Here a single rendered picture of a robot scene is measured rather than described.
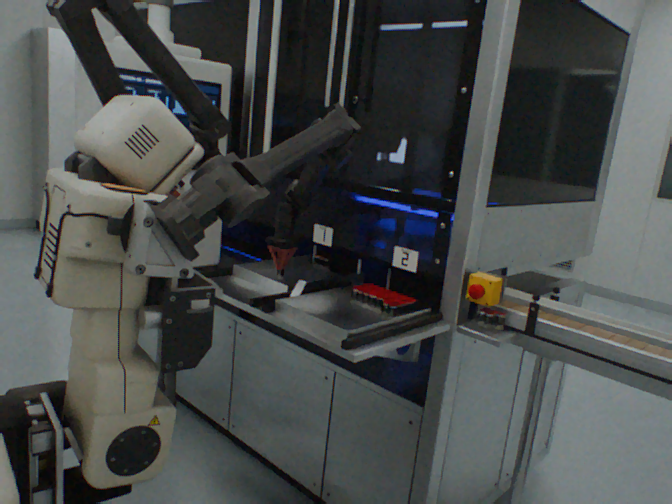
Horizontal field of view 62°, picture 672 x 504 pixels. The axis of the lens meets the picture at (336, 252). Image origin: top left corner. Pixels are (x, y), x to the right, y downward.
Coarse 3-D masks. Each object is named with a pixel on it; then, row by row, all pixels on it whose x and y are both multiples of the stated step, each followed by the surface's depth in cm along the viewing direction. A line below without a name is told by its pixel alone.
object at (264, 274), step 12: (240, 264) 178; (252, 264) 182; (264, 264) 186; (288, 264) 194; (300, 264) 198; (240, 276) 175; (252, 276) 170; (264, 276) 179; (276, 276) 181; (288, 276) 182; (300, 276) 184; (312, 276) 185; (324, 276) 187; (336, 276) 189; (348, 276) 179; (360, 276) 183; (276, 288) 163; (288, 288) 160
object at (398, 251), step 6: (396, 246) 164; (396, 252) 164; (402, 252) 163; (408, 252) 161; (414, 252) 160; (396, 258) 165; (402, 258) 163; (414, 258) 160; (396, 264) 165; (408, 264) 162; (414, 264) 160; (414, 270) 160
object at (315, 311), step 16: (336, 288) 163; (288, 304) 150; (304, 304) 154; (320, 304) 157; (336, 304) 159; (352, 304) 160; (304, 320) 139; (320, 320) 135; (336, 320) 145; (352, 320) 147; (368, 320) 148; (384, 320) 150; (400, 320) 144; (336, 336) 132; (352, 336) 131
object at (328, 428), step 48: (576, 288) 219; (144, 336) 276; (240, 336) 221; (192, 384) 249; (240, 384) 224; (288, 384) 204; (336, 384) 187; (480, 384) 174; (528, 384) 205; (240, 432) 227; (288, 432) 206; (336, 432) 189; (384, 432) 174; (480, 432) 183; (336, 480) 191; (384, 480) 176; (480, 480) 193
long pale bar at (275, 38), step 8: (280, 0) 180; (280, 8) 181; (280, 16) 181; (272, 24) 182; (280, 24) 182; (272, 32) 182; (272, 40) 183; (272, 48) 183; (272, 56) 184; (272, 64) 184; (272, 72) 185; (272, 80) 185; (272, 88) 186; (272, 96) 186; (272, 104) 187; (272, 112) 188; (264, 136) 190; (264, 144) 190; (264, 152) 190
